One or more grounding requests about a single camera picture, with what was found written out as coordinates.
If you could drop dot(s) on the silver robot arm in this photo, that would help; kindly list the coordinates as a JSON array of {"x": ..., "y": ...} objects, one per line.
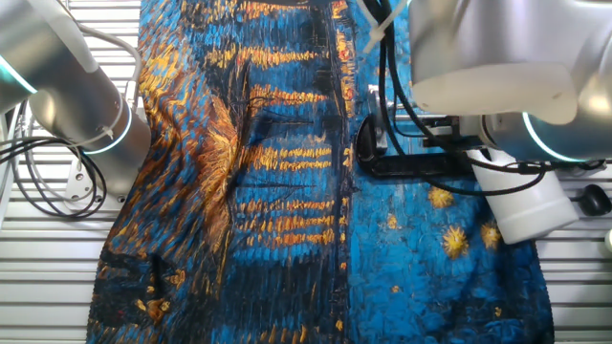
[{"x": 502, "y": 38}]

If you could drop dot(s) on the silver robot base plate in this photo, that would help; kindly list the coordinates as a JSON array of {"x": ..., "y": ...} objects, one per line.
[{"x": 79, "y": 188}]

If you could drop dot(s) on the black cast clamp frame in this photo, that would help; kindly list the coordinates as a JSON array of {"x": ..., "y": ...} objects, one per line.
[{"x": 411, "y": 167}]

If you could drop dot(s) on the starry night painted tablecloth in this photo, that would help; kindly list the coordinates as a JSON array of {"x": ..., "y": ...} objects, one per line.
[{"x": 287, "y": 286}]

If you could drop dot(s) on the white plastic jug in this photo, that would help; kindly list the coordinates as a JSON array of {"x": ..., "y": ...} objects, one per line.
[{"x": 531, "y": 205}]

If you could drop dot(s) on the black round knob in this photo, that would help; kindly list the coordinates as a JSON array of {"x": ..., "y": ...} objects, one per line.
[{"x": 595, "y": 200}]

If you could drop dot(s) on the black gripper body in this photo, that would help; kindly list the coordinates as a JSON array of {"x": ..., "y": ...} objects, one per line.
[{"x": 454, "y": 142}]

